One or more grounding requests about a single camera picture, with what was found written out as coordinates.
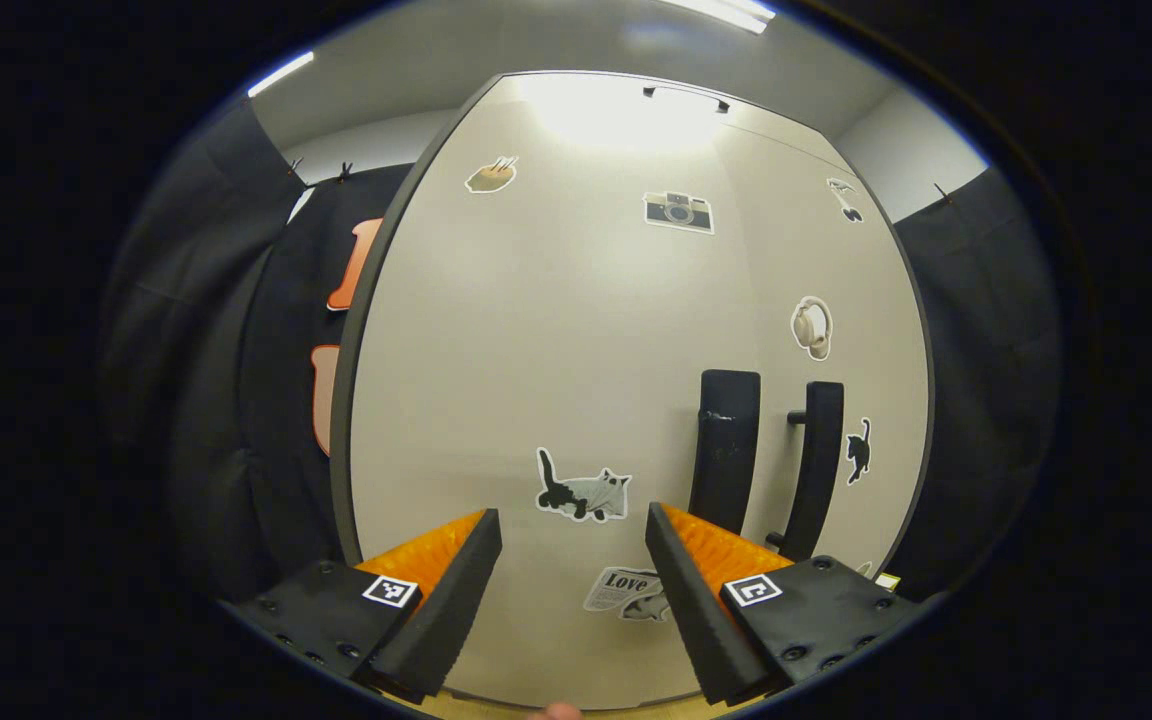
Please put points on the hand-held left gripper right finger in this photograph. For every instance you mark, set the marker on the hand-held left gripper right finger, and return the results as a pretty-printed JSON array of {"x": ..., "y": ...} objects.
[{"x": 691, "y": 610}]

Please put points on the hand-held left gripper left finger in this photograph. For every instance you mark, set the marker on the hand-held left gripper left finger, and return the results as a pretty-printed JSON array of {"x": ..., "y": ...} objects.
[{"x": 456, "y": 610}]

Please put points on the white shoe cabinet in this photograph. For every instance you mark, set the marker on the white shoe cabinet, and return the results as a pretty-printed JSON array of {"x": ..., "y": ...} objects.
[{"x": 341, "y": 420}]

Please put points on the white shoe cabinet door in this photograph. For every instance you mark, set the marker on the white shoe cabinet door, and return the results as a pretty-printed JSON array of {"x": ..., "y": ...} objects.
[
  {"x": 536, "y": 350},
  {"x": 886, "y": 350}
]

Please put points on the yellow book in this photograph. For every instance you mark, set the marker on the yellow book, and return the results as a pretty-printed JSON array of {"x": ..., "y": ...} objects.
[{"x": 887, "y": 581}]

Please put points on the long ceiling light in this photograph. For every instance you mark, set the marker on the long ceiling light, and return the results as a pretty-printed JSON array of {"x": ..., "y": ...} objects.
[
  {"x": 721, "y": 14},
  {"x": 281, "y": 73}
]

